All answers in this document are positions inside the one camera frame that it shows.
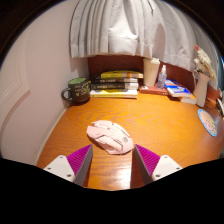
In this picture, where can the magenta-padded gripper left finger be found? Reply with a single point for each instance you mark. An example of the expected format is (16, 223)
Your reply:
(63, 166)

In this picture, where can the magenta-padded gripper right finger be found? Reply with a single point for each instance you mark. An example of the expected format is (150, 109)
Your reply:
(163, 166)

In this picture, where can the pink computer mouse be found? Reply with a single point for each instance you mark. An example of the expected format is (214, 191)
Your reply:
(110, 136)

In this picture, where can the round blue-rimmed mouse pad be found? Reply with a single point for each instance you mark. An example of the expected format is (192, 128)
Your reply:
(208, 122)

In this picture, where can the orange-covered book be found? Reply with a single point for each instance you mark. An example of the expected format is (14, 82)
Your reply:
(189, 99)

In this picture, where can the red notebook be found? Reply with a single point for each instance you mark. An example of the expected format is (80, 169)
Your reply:
(153, 90)

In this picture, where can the dark green mug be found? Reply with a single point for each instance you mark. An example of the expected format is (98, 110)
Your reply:
(78, 90)

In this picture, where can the blue-covered book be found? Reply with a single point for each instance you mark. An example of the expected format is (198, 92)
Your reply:
(176, 88)

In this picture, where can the white ceramic vase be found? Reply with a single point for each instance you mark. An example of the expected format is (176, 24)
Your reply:
(201, 90)

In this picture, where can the white book with yellow spine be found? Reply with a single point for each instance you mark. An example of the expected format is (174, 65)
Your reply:
(113, 93)

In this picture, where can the yellow-covered book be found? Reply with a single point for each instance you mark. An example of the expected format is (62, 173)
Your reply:
(121, 74)

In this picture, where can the white flower bouquet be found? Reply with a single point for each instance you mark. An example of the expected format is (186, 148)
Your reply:
(204, 63)

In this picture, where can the white pleated curtain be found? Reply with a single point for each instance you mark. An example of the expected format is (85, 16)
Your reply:
(133, 30)

